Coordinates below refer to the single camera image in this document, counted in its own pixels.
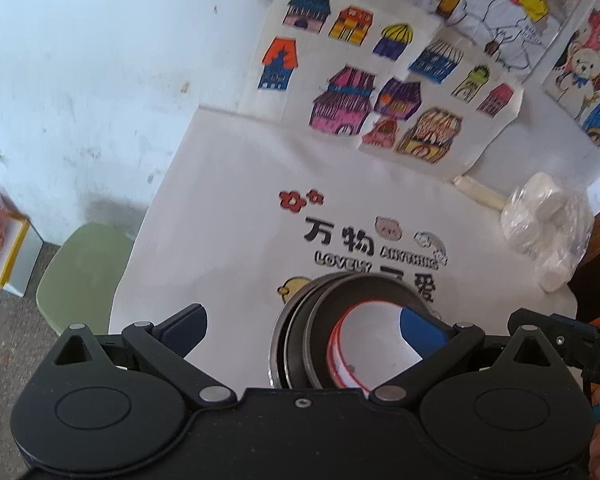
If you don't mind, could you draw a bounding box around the deep steel bowl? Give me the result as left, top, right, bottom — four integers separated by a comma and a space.
300, 280, 433, 390

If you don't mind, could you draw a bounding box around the drawing of girl with teddy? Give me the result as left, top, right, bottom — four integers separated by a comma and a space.
542, 0, 600, 148

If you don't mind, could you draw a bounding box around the white bowl with red rim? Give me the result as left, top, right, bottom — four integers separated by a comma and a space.
337, 301, 426, 390

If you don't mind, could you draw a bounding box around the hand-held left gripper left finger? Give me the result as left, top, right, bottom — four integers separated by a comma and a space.
54, 303, 233, 405

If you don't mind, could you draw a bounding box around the cream wooden stick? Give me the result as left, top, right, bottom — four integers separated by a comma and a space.
452, 175, 511, 208

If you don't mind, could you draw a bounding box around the green round stool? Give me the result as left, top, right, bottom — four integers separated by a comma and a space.
35, 224, 137, 336

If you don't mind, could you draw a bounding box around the white printed tablecloth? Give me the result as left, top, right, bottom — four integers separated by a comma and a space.
107, 105, 600, 391

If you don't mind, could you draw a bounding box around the drawing of colourful houses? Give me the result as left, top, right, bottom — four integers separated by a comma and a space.
237, 0, 526, 181

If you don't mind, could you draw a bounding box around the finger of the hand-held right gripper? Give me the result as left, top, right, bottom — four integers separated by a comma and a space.
507, 309, 600, 361

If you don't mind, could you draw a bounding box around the plastic bag of white buns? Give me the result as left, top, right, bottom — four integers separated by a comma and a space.
500, 172, 596, 291

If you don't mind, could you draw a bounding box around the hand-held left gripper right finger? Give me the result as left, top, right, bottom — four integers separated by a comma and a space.
369, 306, 552, 405

